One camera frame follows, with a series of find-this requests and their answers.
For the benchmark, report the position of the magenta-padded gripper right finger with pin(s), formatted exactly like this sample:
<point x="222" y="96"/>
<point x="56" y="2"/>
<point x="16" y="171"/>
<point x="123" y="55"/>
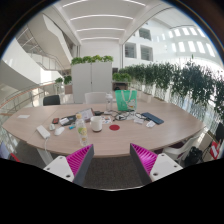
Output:
<point x="163" y="166"/>

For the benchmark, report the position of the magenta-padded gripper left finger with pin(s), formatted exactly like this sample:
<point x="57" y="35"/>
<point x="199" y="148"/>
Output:
<point x="60" y="168"/>

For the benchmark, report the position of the clear lime-label drink bottle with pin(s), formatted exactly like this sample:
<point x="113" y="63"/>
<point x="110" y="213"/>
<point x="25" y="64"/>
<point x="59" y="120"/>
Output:
<point x="82" y="131"/>

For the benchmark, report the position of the white plastic chair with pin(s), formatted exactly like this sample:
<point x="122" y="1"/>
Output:
<point x="181" y="148"/>

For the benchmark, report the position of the black backpack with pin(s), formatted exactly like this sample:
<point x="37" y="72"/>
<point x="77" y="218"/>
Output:
<point x="193" y="156"/>

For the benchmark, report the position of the white computer mouse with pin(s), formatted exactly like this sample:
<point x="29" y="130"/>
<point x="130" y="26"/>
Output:
<point x="59" y="131"/>

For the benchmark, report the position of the small grey oval case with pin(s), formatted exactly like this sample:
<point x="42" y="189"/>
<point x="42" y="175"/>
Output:
<point x="52" y="127"/>

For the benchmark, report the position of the small blue wrapper pack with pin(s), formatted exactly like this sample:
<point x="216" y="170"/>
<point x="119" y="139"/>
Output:
<point x="72" y="127"/>

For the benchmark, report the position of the clear small plastic bag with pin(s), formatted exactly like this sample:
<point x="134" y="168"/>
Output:
<point x="150" y="124"/>

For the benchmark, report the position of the white plastic packet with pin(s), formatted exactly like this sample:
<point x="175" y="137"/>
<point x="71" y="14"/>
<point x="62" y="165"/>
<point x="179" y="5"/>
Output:
<point x="64" y="121"/>

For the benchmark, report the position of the red and black phone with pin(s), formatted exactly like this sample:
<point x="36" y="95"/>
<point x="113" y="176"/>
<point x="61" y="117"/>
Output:
<point x="55" y="120"/>

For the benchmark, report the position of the dark blue keyboard case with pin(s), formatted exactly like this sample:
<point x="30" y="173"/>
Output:
<point x="152" y="118"/>

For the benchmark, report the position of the black flat notebook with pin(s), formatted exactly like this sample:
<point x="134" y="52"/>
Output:
<point x="71" y="119"/>

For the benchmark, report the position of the white printed card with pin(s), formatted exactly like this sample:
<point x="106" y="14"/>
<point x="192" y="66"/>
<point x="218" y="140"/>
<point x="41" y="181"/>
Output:
<point x="138" y="120"/>

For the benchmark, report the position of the white paper cup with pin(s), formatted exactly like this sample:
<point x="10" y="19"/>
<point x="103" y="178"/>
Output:
<point x="96" y="124"/>

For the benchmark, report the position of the open white booklet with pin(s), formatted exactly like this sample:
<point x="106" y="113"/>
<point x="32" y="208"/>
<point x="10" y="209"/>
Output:
<point x="86" y="114"/>

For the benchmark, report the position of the flat round red coaster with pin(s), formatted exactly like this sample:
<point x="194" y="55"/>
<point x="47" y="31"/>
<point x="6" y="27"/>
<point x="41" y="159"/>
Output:
<point x="114" y="127"/>

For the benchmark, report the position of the white paper slip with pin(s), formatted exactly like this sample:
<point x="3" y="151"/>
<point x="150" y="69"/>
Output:
<point x="23" y="116"/>

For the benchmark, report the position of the black power adapter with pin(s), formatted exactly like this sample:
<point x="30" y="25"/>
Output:
<point x="98" y="113"/>

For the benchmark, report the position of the colourful sticker sheet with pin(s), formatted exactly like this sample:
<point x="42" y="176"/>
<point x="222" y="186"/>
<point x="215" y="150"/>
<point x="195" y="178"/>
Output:
<point x="107" y="120"/>

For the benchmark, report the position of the black office chair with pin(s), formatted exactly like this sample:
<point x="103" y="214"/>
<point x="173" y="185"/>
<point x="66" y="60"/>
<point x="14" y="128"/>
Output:
<point x="51" y="100"/>

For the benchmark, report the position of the green tote bag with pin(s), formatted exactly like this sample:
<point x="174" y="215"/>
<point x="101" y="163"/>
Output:
<point x="125" y="100"/>

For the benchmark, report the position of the curved glass balustrade railing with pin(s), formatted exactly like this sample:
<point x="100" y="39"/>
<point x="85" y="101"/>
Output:
<point x="20" y="98"/>

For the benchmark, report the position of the brown planter with plants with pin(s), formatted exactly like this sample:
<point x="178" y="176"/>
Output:
<point x="68" y="87"/>

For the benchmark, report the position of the green hedge plant row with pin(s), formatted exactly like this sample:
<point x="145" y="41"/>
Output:
<point x="186" y="81"/>

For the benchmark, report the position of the white cabinet with plants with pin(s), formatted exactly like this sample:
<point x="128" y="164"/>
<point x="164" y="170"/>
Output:
<point x="91" y="80"/>

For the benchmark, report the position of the white ceiling light strips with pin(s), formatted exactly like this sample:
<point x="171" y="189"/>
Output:
<point x="101" y="16"/>

